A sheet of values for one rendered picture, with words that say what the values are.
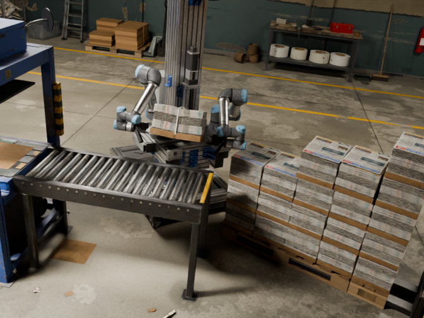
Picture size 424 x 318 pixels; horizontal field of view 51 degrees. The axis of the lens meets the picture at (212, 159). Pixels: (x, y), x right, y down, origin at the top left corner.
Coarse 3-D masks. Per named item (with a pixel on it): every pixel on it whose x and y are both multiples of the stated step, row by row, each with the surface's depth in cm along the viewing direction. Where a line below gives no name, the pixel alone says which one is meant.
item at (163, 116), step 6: (156, 108) 323; (162, 108) 323; (168, 108) 324; (174, 108) 329; (156, 114) 324; (162, 114) 323; (168, 114) 323; (156, 120) 324; (162, 120) 324; (168, 120) 323; (156, 126) 325; (162, 126) 325; (168, 126) 324
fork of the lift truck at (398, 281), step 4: (396, 280) 357; (400, 280) 358; (392, 284) 355; (396, 284) 354; (400, 284) 354; (404, 284) 354; (408, 284) 355; (412, 284) 355; (396, 288) 354; (400, 288) 352; (404, 288) 351; (408, 288) 350; (412, 288) 350; (416, 288) 351; (408, 292) 350; (412, 292) 348; (416, 292) 347
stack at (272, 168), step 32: (256, 160) 357; (288, 160) 363; (256, 192) 362; (288, 192) 346; (320, 192) 332; (224, 224) 393; (256, 224) 374; (320, 224) 340; (288, 256) 367; (320, 256) 351; (352, 256) 336
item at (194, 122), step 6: (186, 114) 321; (192, 114) 321; (198, 114) 321; (204, 114) 332; (186, 120) 322; (192, 120) 321; (198, 120) 321; (204, 120) 339; (180, 126) 323; (186, 126) 323; (192, 126) 322; (198, 126) 321; (204, 126) 338; (180, 132) 323; (186, 132) 323; (192, 132) 322; (198, 132) 322; (204, 132) 344
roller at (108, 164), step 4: (108, 160) 341; (112, 160) 342; (108, 164) 335; (112, 164) 341; (104, 168) 329; (108, 168) 333; (100, 172) 323; (104, 172) 326; (96, 176) 318; (100, 176) 320; (92, 180) 312; (96, 180) 313; (88, 184) 307; (92, 184) 308; (96, 184) 312
